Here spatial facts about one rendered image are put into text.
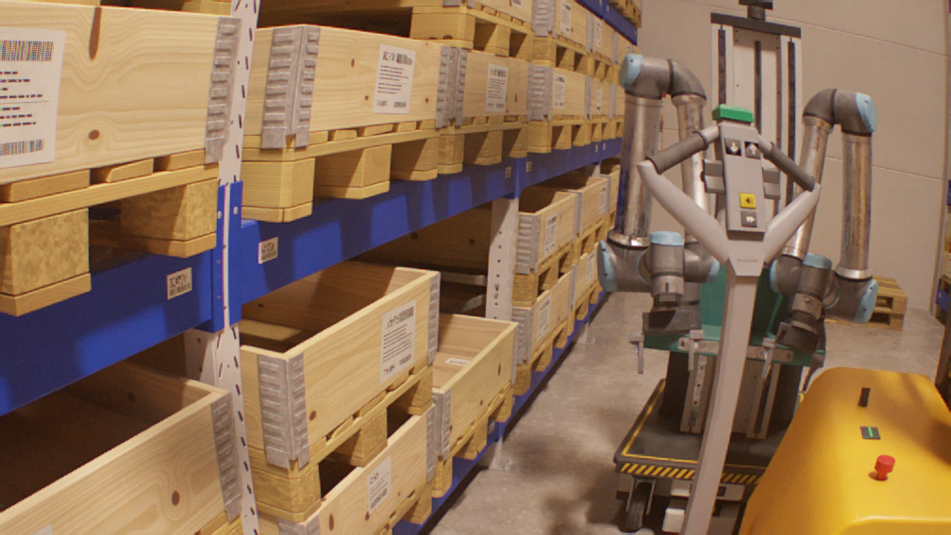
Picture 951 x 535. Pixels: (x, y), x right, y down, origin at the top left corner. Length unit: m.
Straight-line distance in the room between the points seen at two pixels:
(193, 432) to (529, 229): 2.23
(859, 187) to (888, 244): 4.90
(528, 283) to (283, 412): 1.92
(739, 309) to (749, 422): 1.43
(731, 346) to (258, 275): 0.85
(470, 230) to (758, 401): 1.27
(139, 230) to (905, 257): 6.84
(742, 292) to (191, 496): 1.03
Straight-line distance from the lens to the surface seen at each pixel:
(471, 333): 3.11
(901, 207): 7.37
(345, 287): 2.23
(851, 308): 2.58
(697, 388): 2.93
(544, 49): 3.21
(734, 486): 2.73
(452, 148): 2.22
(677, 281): 2.21
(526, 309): 3.27
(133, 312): 1.14
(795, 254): 2.37
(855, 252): 2.55
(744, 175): 1.56
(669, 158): 1.49
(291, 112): 1.39
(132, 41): 0.98
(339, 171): 1.71
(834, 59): 7.24
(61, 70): 0.89
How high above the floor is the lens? 1.40
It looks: 12 degrees down
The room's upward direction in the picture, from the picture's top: 4 degrees clockwise
